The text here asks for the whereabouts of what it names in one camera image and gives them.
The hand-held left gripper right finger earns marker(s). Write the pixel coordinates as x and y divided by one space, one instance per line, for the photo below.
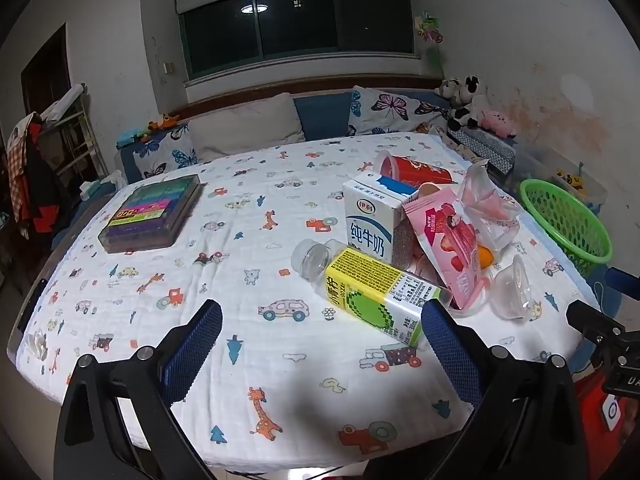
450 355

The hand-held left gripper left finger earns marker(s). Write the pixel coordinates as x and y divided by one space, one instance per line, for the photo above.
195 350

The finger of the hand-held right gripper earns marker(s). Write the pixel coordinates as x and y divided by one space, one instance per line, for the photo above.
625 285
595 322

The clear plastic cup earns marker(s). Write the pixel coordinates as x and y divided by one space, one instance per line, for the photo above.
515 290

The green plastic basket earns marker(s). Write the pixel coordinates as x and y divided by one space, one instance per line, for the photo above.
565 220

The clear bottle green yellow label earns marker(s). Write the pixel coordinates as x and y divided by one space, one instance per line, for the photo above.
370 280

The red box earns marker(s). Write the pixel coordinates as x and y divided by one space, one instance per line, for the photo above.
590 405

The pink snack packet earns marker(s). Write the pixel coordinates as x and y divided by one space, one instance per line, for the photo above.
445 240

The yellow toy vehicle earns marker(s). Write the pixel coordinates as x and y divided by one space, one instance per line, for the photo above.
570 180

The printed cartoon blanket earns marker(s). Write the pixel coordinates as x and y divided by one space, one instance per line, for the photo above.
250 240

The clear storage box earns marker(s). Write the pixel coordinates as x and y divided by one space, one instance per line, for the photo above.
560 167

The coloured marker pen case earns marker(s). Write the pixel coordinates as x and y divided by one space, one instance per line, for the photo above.
150 212

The white blue milk carton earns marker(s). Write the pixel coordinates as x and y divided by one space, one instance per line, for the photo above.
370 225

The clear plastic bag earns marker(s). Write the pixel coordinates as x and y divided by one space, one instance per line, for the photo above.
487 200

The red paper cup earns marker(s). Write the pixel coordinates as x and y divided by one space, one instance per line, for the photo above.
420 170

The folded grey patterned cloth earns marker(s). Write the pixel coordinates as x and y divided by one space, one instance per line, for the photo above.
487 147

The small butterfly print pillow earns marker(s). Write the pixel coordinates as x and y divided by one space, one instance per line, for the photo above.
165 152

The beige pillow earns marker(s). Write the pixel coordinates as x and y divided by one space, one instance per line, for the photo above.
245 127

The orange plush toy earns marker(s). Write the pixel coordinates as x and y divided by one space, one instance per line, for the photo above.
162 124

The black white cow plush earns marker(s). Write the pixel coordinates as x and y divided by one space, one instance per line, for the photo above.
462 119

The red black hanging clothes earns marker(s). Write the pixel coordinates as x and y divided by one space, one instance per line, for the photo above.
32 175

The white clothes rack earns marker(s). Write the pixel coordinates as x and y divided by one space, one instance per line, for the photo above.
75 130

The large butterfly print pillow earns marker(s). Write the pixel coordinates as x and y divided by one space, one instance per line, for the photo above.
390 107

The white dog plush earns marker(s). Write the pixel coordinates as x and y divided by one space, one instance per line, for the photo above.
450 89

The blue cushion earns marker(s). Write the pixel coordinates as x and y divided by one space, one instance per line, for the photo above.
322 115

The dark wooden door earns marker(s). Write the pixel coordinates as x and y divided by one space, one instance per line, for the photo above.
45 75

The dark window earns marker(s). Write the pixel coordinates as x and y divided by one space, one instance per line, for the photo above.
300 25

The paper flower wall decoration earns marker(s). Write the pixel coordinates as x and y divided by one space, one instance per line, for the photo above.
430 35

